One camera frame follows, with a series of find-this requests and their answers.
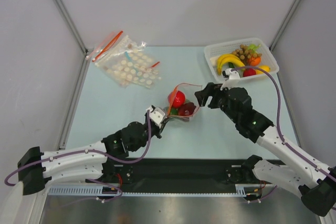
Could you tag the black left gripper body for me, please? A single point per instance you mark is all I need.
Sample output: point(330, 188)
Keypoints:
point(156, 131)

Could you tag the small red tomato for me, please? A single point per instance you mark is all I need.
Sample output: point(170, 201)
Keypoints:
point(249, 72)

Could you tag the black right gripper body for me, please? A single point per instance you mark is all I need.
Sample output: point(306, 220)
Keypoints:
point(212, 96)

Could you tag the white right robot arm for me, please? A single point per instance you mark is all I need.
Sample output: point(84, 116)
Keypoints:
point(304, 176)

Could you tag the orange tangerine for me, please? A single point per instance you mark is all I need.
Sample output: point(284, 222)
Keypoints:
point(254, 61)

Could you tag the clear zip bag red zipper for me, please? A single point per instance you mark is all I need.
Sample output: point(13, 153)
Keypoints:
point(188, 89)

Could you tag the polka dot zip bags pile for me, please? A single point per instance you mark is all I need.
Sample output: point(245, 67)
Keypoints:
point(128, 62)

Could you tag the green lime ball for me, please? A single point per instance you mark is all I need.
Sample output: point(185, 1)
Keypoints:
point(174, 111)

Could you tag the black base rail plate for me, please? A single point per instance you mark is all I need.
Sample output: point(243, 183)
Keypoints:
point(181, 173)

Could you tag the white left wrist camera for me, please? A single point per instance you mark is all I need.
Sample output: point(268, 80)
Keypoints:
point(156, 114)

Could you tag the yellow banana bunch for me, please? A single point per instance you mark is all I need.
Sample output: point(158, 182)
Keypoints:
point(226, 58)

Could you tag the green leafy vegetable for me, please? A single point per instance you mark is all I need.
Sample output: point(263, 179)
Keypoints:
point(253, 47)

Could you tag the green cucumber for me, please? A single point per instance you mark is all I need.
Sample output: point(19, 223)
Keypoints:
point(231, 65)

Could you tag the bright red apple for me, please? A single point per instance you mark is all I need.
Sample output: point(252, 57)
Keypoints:
point(177, 100)

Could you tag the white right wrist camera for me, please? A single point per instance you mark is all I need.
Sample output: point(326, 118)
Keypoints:
point(232, 77)

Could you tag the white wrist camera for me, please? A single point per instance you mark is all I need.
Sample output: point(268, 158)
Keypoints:
point(156, 114)
point(232, 77)

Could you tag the white plastic fruit basket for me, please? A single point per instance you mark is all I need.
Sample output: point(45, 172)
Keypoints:
point(227, 48)

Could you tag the white slotted cable duct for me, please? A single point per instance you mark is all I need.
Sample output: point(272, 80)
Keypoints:
point(105, 191)

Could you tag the clear bag with red zipper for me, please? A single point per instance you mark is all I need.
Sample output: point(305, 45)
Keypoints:
point(99, 51)

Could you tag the dark red apple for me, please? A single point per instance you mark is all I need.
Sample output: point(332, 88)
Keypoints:
point(186, 109)

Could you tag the yellow lemon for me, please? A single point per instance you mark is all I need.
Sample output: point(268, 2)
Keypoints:
point(262, 69)

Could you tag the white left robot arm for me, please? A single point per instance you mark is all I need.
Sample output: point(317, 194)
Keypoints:
point(37, 169)

